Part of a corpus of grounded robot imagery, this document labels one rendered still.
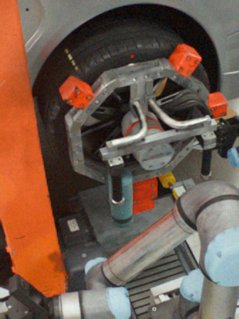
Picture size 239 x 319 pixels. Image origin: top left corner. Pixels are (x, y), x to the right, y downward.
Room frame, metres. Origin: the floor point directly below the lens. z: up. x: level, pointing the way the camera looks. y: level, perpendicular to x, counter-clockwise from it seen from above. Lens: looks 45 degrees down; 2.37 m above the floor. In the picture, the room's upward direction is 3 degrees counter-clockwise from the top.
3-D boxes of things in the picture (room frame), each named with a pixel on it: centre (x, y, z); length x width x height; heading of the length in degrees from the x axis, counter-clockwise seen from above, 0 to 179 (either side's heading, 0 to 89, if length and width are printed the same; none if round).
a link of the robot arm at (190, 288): (0.83, -0.20, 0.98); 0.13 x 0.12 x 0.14; 5
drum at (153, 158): (1.60, -0.10, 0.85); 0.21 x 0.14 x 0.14; 17
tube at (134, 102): (1.53, -0.02, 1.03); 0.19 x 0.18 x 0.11; 17
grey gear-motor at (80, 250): (1.54, 0.20, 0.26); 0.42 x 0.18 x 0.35; 17
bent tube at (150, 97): (1.58, -0.21, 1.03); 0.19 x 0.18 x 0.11; 17
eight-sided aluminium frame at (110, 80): (1.67, -0.08, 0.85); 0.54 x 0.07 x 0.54; 107
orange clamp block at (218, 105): (1.77, -0.38, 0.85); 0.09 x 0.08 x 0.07; 107
